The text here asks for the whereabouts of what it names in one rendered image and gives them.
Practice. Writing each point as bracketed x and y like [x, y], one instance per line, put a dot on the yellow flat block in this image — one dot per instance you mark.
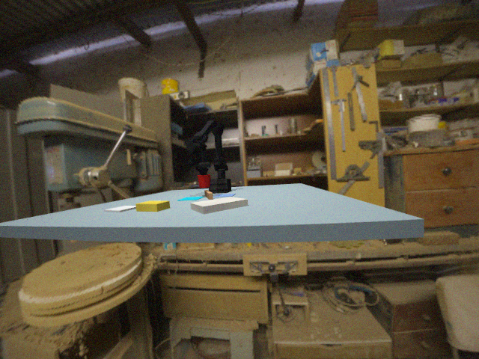
[152, 206]

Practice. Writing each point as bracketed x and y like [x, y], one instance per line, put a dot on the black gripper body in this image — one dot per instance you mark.
[202, 160]

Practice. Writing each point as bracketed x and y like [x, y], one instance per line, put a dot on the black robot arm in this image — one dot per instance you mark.
[197, 145]

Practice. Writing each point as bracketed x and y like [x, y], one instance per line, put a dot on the white rectangular block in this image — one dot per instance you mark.
[209, 206]

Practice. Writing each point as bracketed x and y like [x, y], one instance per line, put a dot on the light wooden plank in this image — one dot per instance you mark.
[208, 194]

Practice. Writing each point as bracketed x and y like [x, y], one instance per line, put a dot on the red cup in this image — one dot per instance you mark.
[204, 181]

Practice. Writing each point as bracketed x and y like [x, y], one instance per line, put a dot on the white square tile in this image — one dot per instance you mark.
[120, 209]

